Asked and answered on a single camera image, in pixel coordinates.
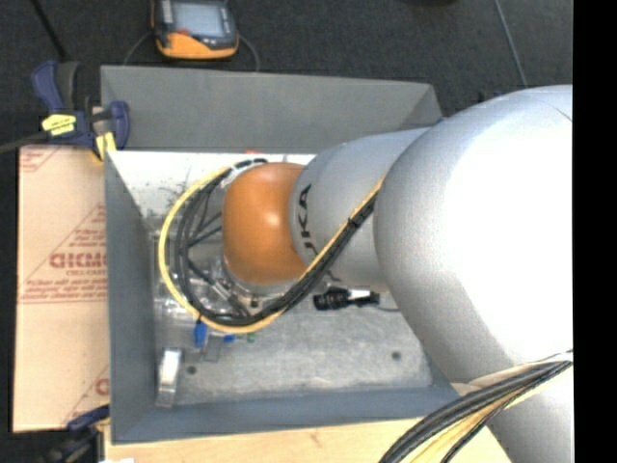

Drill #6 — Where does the clear glass object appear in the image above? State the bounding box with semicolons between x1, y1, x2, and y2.
154;346;184;410

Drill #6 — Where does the grey metal bin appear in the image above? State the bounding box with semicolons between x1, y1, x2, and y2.
99;65;460;444

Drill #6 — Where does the brown cardboard board red print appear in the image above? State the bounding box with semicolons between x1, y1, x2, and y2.
11;144;112;434

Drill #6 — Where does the black cylinder on white bracket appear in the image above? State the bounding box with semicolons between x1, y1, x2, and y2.
312;286;382;313

